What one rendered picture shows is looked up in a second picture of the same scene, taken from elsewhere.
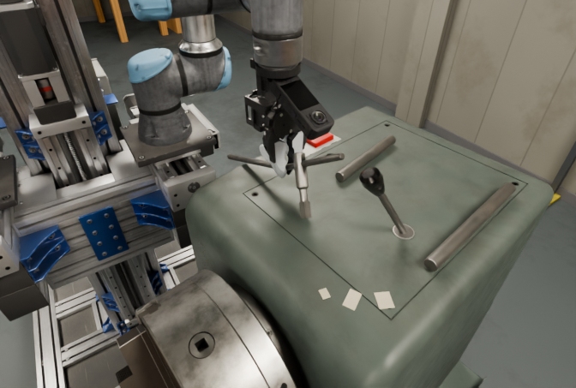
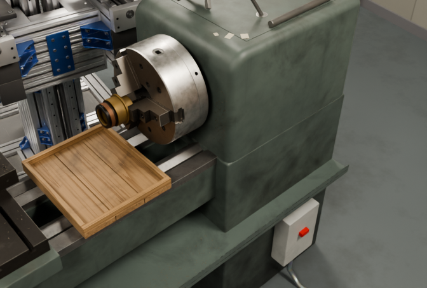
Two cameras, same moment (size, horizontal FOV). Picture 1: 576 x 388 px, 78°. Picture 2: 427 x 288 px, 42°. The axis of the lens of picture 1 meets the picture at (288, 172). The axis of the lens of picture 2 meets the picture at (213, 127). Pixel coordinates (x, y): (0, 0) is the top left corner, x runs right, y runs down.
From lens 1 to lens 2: 117 cm
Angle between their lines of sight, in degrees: 3
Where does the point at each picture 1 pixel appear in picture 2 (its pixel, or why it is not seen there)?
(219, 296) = (164, 38)
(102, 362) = not seen: hidden behind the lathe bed
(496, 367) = (389, 206)
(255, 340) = (182, 53)
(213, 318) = (162, 44)
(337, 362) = (220, 57)
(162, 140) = not seen: outside the picture
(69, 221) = (39, 38)
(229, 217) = (164, 9)
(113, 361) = not seen: hidden behind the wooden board
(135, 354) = (122, 64)
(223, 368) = (168, 60)
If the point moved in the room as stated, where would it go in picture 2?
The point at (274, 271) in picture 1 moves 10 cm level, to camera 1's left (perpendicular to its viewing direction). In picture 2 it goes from (191, 29) to (157, 29)
